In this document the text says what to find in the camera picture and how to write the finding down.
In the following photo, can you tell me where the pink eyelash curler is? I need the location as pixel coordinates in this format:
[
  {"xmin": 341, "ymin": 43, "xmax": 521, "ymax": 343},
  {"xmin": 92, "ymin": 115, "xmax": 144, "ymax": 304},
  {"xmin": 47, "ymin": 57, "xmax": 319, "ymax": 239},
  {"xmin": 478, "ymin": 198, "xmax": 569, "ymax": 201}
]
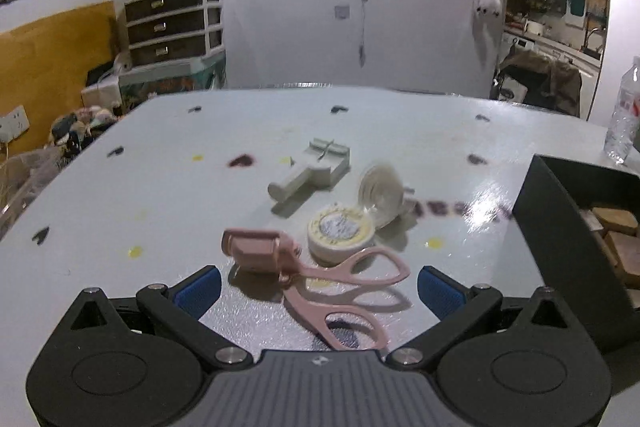
[{"xmin": 221, "ymin": 228, "xmax": 412, "ymax": 352}]

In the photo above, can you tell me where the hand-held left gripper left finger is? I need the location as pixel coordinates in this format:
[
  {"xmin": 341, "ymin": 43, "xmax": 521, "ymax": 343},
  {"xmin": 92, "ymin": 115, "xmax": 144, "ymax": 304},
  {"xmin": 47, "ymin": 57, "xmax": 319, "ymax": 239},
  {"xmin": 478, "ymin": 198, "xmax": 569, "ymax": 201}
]
[{"xmin": 65, "ymin": 265, "xmax": 253, "ymax": 370}]

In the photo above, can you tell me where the white drawer unit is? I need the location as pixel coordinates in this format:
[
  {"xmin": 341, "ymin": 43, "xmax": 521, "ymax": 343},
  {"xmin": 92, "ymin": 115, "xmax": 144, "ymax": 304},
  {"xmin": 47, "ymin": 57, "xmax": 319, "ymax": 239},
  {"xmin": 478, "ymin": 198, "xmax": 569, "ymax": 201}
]
[{"xmin": 123, "ymin": 0, "xmax": 224, "ymax": 68}]

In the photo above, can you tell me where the pile of plush toys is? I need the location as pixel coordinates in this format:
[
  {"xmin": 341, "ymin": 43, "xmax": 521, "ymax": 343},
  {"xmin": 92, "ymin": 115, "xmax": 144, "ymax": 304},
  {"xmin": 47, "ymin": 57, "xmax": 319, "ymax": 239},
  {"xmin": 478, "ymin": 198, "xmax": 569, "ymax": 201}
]
[{"xmin": 49, "ymin": 106, "xmax": 122, "ymax": 158}]

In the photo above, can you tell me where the white round flip-lid container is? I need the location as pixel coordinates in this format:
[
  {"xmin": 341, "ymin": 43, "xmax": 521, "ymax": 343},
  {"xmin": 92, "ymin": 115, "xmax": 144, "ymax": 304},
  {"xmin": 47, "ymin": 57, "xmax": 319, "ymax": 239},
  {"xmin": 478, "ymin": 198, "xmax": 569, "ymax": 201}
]
[{"xmin": 306, "ymin": 163, "xmax": 416, "ymax": 264}]

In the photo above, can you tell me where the black storage box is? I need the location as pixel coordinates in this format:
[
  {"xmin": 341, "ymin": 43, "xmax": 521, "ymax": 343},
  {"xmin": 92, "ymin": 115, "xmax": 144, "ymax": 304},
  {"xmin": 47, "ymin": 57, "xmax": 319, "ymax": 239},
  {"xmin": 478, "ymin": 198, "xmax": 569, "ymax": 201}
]
[{"xmin": 512, "ymin": 154, "xmax": 640, "ymax": 354}]

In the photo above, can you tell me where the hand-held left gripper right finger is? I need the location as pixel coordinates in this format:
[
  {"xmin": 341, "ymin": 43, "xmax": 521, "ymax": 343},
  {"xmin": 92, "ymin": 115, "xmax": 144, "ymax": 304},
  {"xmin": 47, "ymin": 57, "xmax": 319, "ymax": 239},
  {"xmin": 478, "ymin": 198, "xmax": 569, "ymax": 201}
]
[{"xmin": 387, "ymin": 265, "xmax": 583, "ymax": 368}]

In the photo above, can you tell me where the white cardboard box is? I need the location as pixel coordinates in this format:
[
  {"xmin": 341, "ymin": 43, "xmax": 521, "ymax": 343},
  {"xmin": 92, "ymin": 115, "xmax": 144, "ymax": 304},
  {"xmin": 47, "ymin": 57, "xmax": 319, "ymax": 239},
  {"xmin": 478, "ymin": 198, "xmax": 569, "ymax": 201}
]
[{"xmin": 81, "ymin": 76, "xmax": 124, "ymax": 108}]

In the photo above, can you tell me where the white plastic tool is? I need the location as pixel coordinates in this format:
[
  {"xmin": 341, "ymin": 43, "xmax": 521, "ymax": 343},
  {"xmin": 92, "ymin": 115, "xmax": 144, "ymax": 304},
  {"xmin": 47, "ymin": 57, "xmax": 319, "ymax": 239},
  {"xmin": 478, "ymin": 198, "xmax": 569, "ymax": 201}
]
[{"xmin": 267, "ymin": 137, "xmax": 351, "ymax": 208}]

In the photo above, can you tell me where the white wall socket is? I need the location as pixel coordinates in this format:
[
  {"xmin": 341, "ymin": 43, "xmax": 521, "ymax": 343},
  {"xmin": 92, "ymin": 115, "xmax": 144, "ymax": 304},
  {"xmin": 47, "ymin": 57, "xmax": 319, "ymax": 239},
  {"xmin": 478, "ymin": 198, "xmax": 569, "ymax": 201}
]
[{"xmin": 0, "ymin": 105, "xmax": 29, "ymax": 142}]

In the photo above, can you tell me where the chair with brown clothes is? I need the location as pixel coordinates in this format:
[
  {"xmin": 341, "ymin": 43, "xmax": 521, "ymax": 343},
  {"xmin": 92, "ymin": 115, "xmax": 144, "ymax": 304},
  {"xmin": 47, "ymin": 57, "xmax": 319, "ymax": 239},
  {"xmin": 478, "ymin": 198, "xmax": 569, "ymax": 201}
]
[{"xmin": 492, "ymin": 49, "xmax": 584, "ymax": 118}]

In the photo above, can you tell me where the clear plastic water bottle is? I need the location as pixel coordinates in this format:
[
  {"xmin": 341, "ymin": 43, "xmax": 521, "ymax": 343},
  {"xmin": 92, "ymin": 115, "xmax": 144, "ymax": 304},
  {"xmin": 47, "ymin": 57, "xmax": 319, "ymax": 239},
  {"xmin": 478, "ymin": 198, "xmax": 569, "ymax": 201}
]
[{"xmin": 603, "ymin": 56, "xmax": 640, "ymax": 166}]

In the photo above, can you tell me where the clear plastic storage bin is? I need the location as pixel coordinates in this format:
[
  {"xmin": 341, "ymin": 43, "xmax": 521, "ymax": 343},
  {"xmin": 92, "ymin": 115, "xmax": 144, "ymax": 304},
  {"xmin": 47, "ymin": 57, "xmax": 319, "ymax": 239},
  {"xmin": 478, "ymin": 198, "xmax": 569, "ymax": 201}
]
[{"xmin": 0, "ymin": 147, "xmax": 63, "ymax": 233}]

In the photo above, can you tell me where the white washing machine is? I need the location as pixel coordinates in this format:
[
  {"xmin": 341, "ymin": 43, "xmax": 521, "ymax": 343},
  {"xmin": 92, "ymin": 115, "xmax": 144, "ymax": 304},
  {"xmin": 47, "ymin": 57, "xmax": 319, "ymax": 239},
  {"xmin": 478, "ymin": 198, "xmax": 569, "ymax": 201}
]
[{"xmin": 502, "ymin": 32, "xmax": 532, "ymax": 58}]

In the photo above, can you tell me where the hanging white cable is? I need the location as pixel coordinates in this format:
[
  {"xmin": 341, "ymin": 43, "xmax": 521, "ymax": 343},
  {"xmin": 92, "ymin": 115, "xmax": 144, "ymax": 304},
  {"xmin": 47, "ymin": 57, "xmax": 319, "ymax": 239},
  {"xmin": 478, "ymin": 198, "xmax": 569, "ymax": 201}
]
[{"xmin": 358, "ymin": 0, "xmax": 375, "ymax": 68}]

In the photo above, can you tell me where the teal printed cabinet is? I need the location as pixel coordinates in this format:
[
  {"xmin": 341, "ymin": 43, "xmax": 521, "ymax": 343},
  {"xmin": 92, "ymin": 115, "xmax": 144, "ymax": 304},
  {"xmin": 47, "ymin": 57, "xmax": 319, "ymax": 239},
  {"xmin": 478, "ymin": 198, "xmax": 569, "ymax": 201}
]
[{"xmin": 119, "ymin": 56, "xmax": 227, "ymax": 108}]

